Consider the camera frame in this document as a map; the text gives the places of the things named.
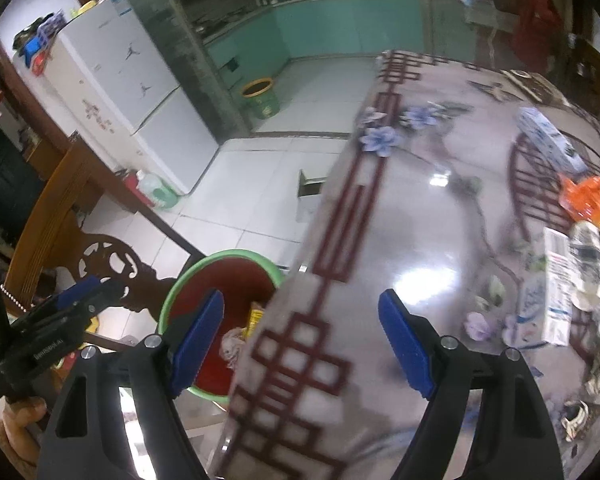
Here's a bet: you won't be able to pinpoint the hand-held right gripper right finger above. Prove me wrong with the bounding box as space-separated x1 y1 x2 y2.
377 288 565 480

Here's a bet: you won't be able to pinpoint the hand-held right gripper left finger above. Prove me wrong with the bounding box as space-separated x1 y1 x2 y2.
37 288 226 480

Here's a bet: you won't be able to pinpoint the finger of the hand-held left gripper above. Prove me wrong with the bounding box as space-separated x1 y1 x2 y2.
64 279 128 325
29 276 104 318

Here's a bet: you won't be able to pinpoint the white paper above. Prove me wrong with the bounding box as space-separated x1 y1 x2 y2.
220 327 247 367

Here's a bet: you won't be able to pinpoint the green bin with red bag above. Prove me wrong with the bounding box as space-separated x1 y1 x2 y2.
157 249 286 403

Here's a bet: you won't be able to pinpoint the light blue white carton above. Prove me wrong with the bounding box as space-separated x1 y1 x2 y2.
514 226 576 347

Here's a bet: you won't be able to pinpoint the white dark wrapper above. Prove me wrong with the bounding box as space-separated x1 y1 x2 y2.
561 400 591 442

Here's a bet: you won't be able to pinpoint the clear plastic bottle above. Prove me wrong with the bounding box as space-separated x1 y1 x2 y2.
569 220 600 308

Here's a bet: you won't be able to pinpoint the orange plastic wrapper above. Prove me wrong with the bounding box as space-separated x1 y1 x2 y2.
558 175 600 228

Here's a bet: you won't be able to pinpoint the white blue milk carton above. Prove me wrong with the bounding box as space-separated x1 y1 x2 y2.
517 106 589 176

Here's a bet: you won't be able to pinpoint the carved wooden chair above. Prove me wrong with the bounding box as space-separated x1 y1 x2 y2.
2 140 181 356

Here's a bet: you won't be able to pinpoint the green detergent bottle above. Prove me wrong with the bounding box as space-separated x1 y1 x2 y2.
136 170 180 211

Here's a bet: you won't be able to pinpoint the black television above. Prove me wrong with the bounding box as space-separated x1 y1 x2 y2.
0 120 47 248

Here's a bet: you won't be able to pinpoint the floral tablecloth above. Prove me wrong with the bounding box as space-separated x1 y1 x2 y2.
210 50 600 480

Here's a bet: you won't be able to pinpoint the white refrigerator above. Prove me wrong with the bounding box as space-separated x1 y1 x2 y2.
45 1 222 196

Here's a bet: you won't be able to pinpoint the small green waste basket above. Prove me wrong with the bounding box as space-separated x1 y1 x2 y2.
240 77 281 120

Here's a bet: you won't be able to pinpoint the colourful packets pile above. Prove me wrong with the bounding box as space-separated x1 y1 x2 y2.
12 10 66 77

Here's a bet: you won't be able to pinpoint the glass sliding door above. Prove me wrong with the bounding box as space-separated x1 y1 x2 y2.
420 0 516 56

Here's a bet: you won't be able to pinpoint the teal kitchen cabinets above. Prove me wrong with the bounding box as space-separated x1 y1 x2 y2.
202 0 426 92

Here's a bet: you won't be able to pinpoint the red apron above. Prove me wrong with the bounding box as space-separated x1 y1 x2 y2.
511 0 551 57

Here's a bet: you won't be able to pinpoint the white bead string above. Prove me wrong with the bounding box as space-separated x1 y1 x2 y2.
0 284 31 317

